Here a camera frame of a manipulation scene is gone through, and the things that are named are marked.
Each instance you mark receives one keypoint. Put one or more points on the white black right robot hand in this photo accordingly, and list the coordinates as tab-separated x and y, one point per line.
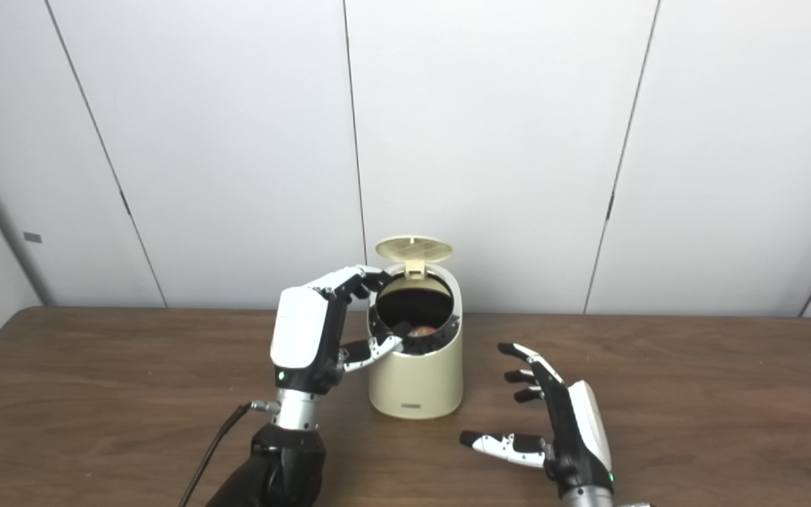
578	443

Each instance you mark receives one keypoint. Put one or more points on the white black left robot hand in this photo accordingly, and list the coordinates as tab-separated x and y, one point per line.
300	327

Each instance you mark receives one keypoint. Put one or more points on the red apple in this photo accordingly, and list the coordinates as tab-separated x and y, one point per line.
423	331

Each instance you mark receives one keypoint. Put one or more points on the cream round bin lid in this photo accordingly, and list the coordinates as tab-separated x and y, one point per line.
414	248

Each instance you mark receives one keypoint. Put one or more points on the cream-colored bin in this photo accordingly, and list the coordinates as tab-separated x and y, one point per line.
416	384

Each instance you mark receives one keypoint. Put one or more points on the grey wall sticker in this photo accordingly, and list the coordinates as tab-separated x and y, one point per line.
32	237

